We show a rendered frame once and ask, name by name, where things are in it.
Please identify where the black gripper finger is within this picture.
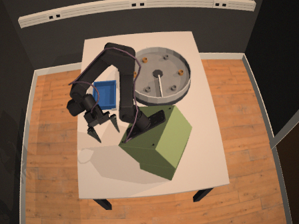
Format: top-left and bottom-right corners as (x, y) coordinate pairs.
(110, 114), (119, 133)
(87, 127), (101, 143)

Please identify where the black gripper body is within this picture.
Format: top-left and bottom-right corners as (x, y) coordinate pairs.
(87, 111), (115, 131)

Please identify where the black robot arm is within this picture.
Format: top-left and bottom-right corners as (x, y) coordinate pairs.
(67, 43), (166, 140)

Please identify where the blue open box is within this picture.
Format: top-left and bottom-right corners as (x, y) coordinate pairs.
(93, 80), (116, 110)

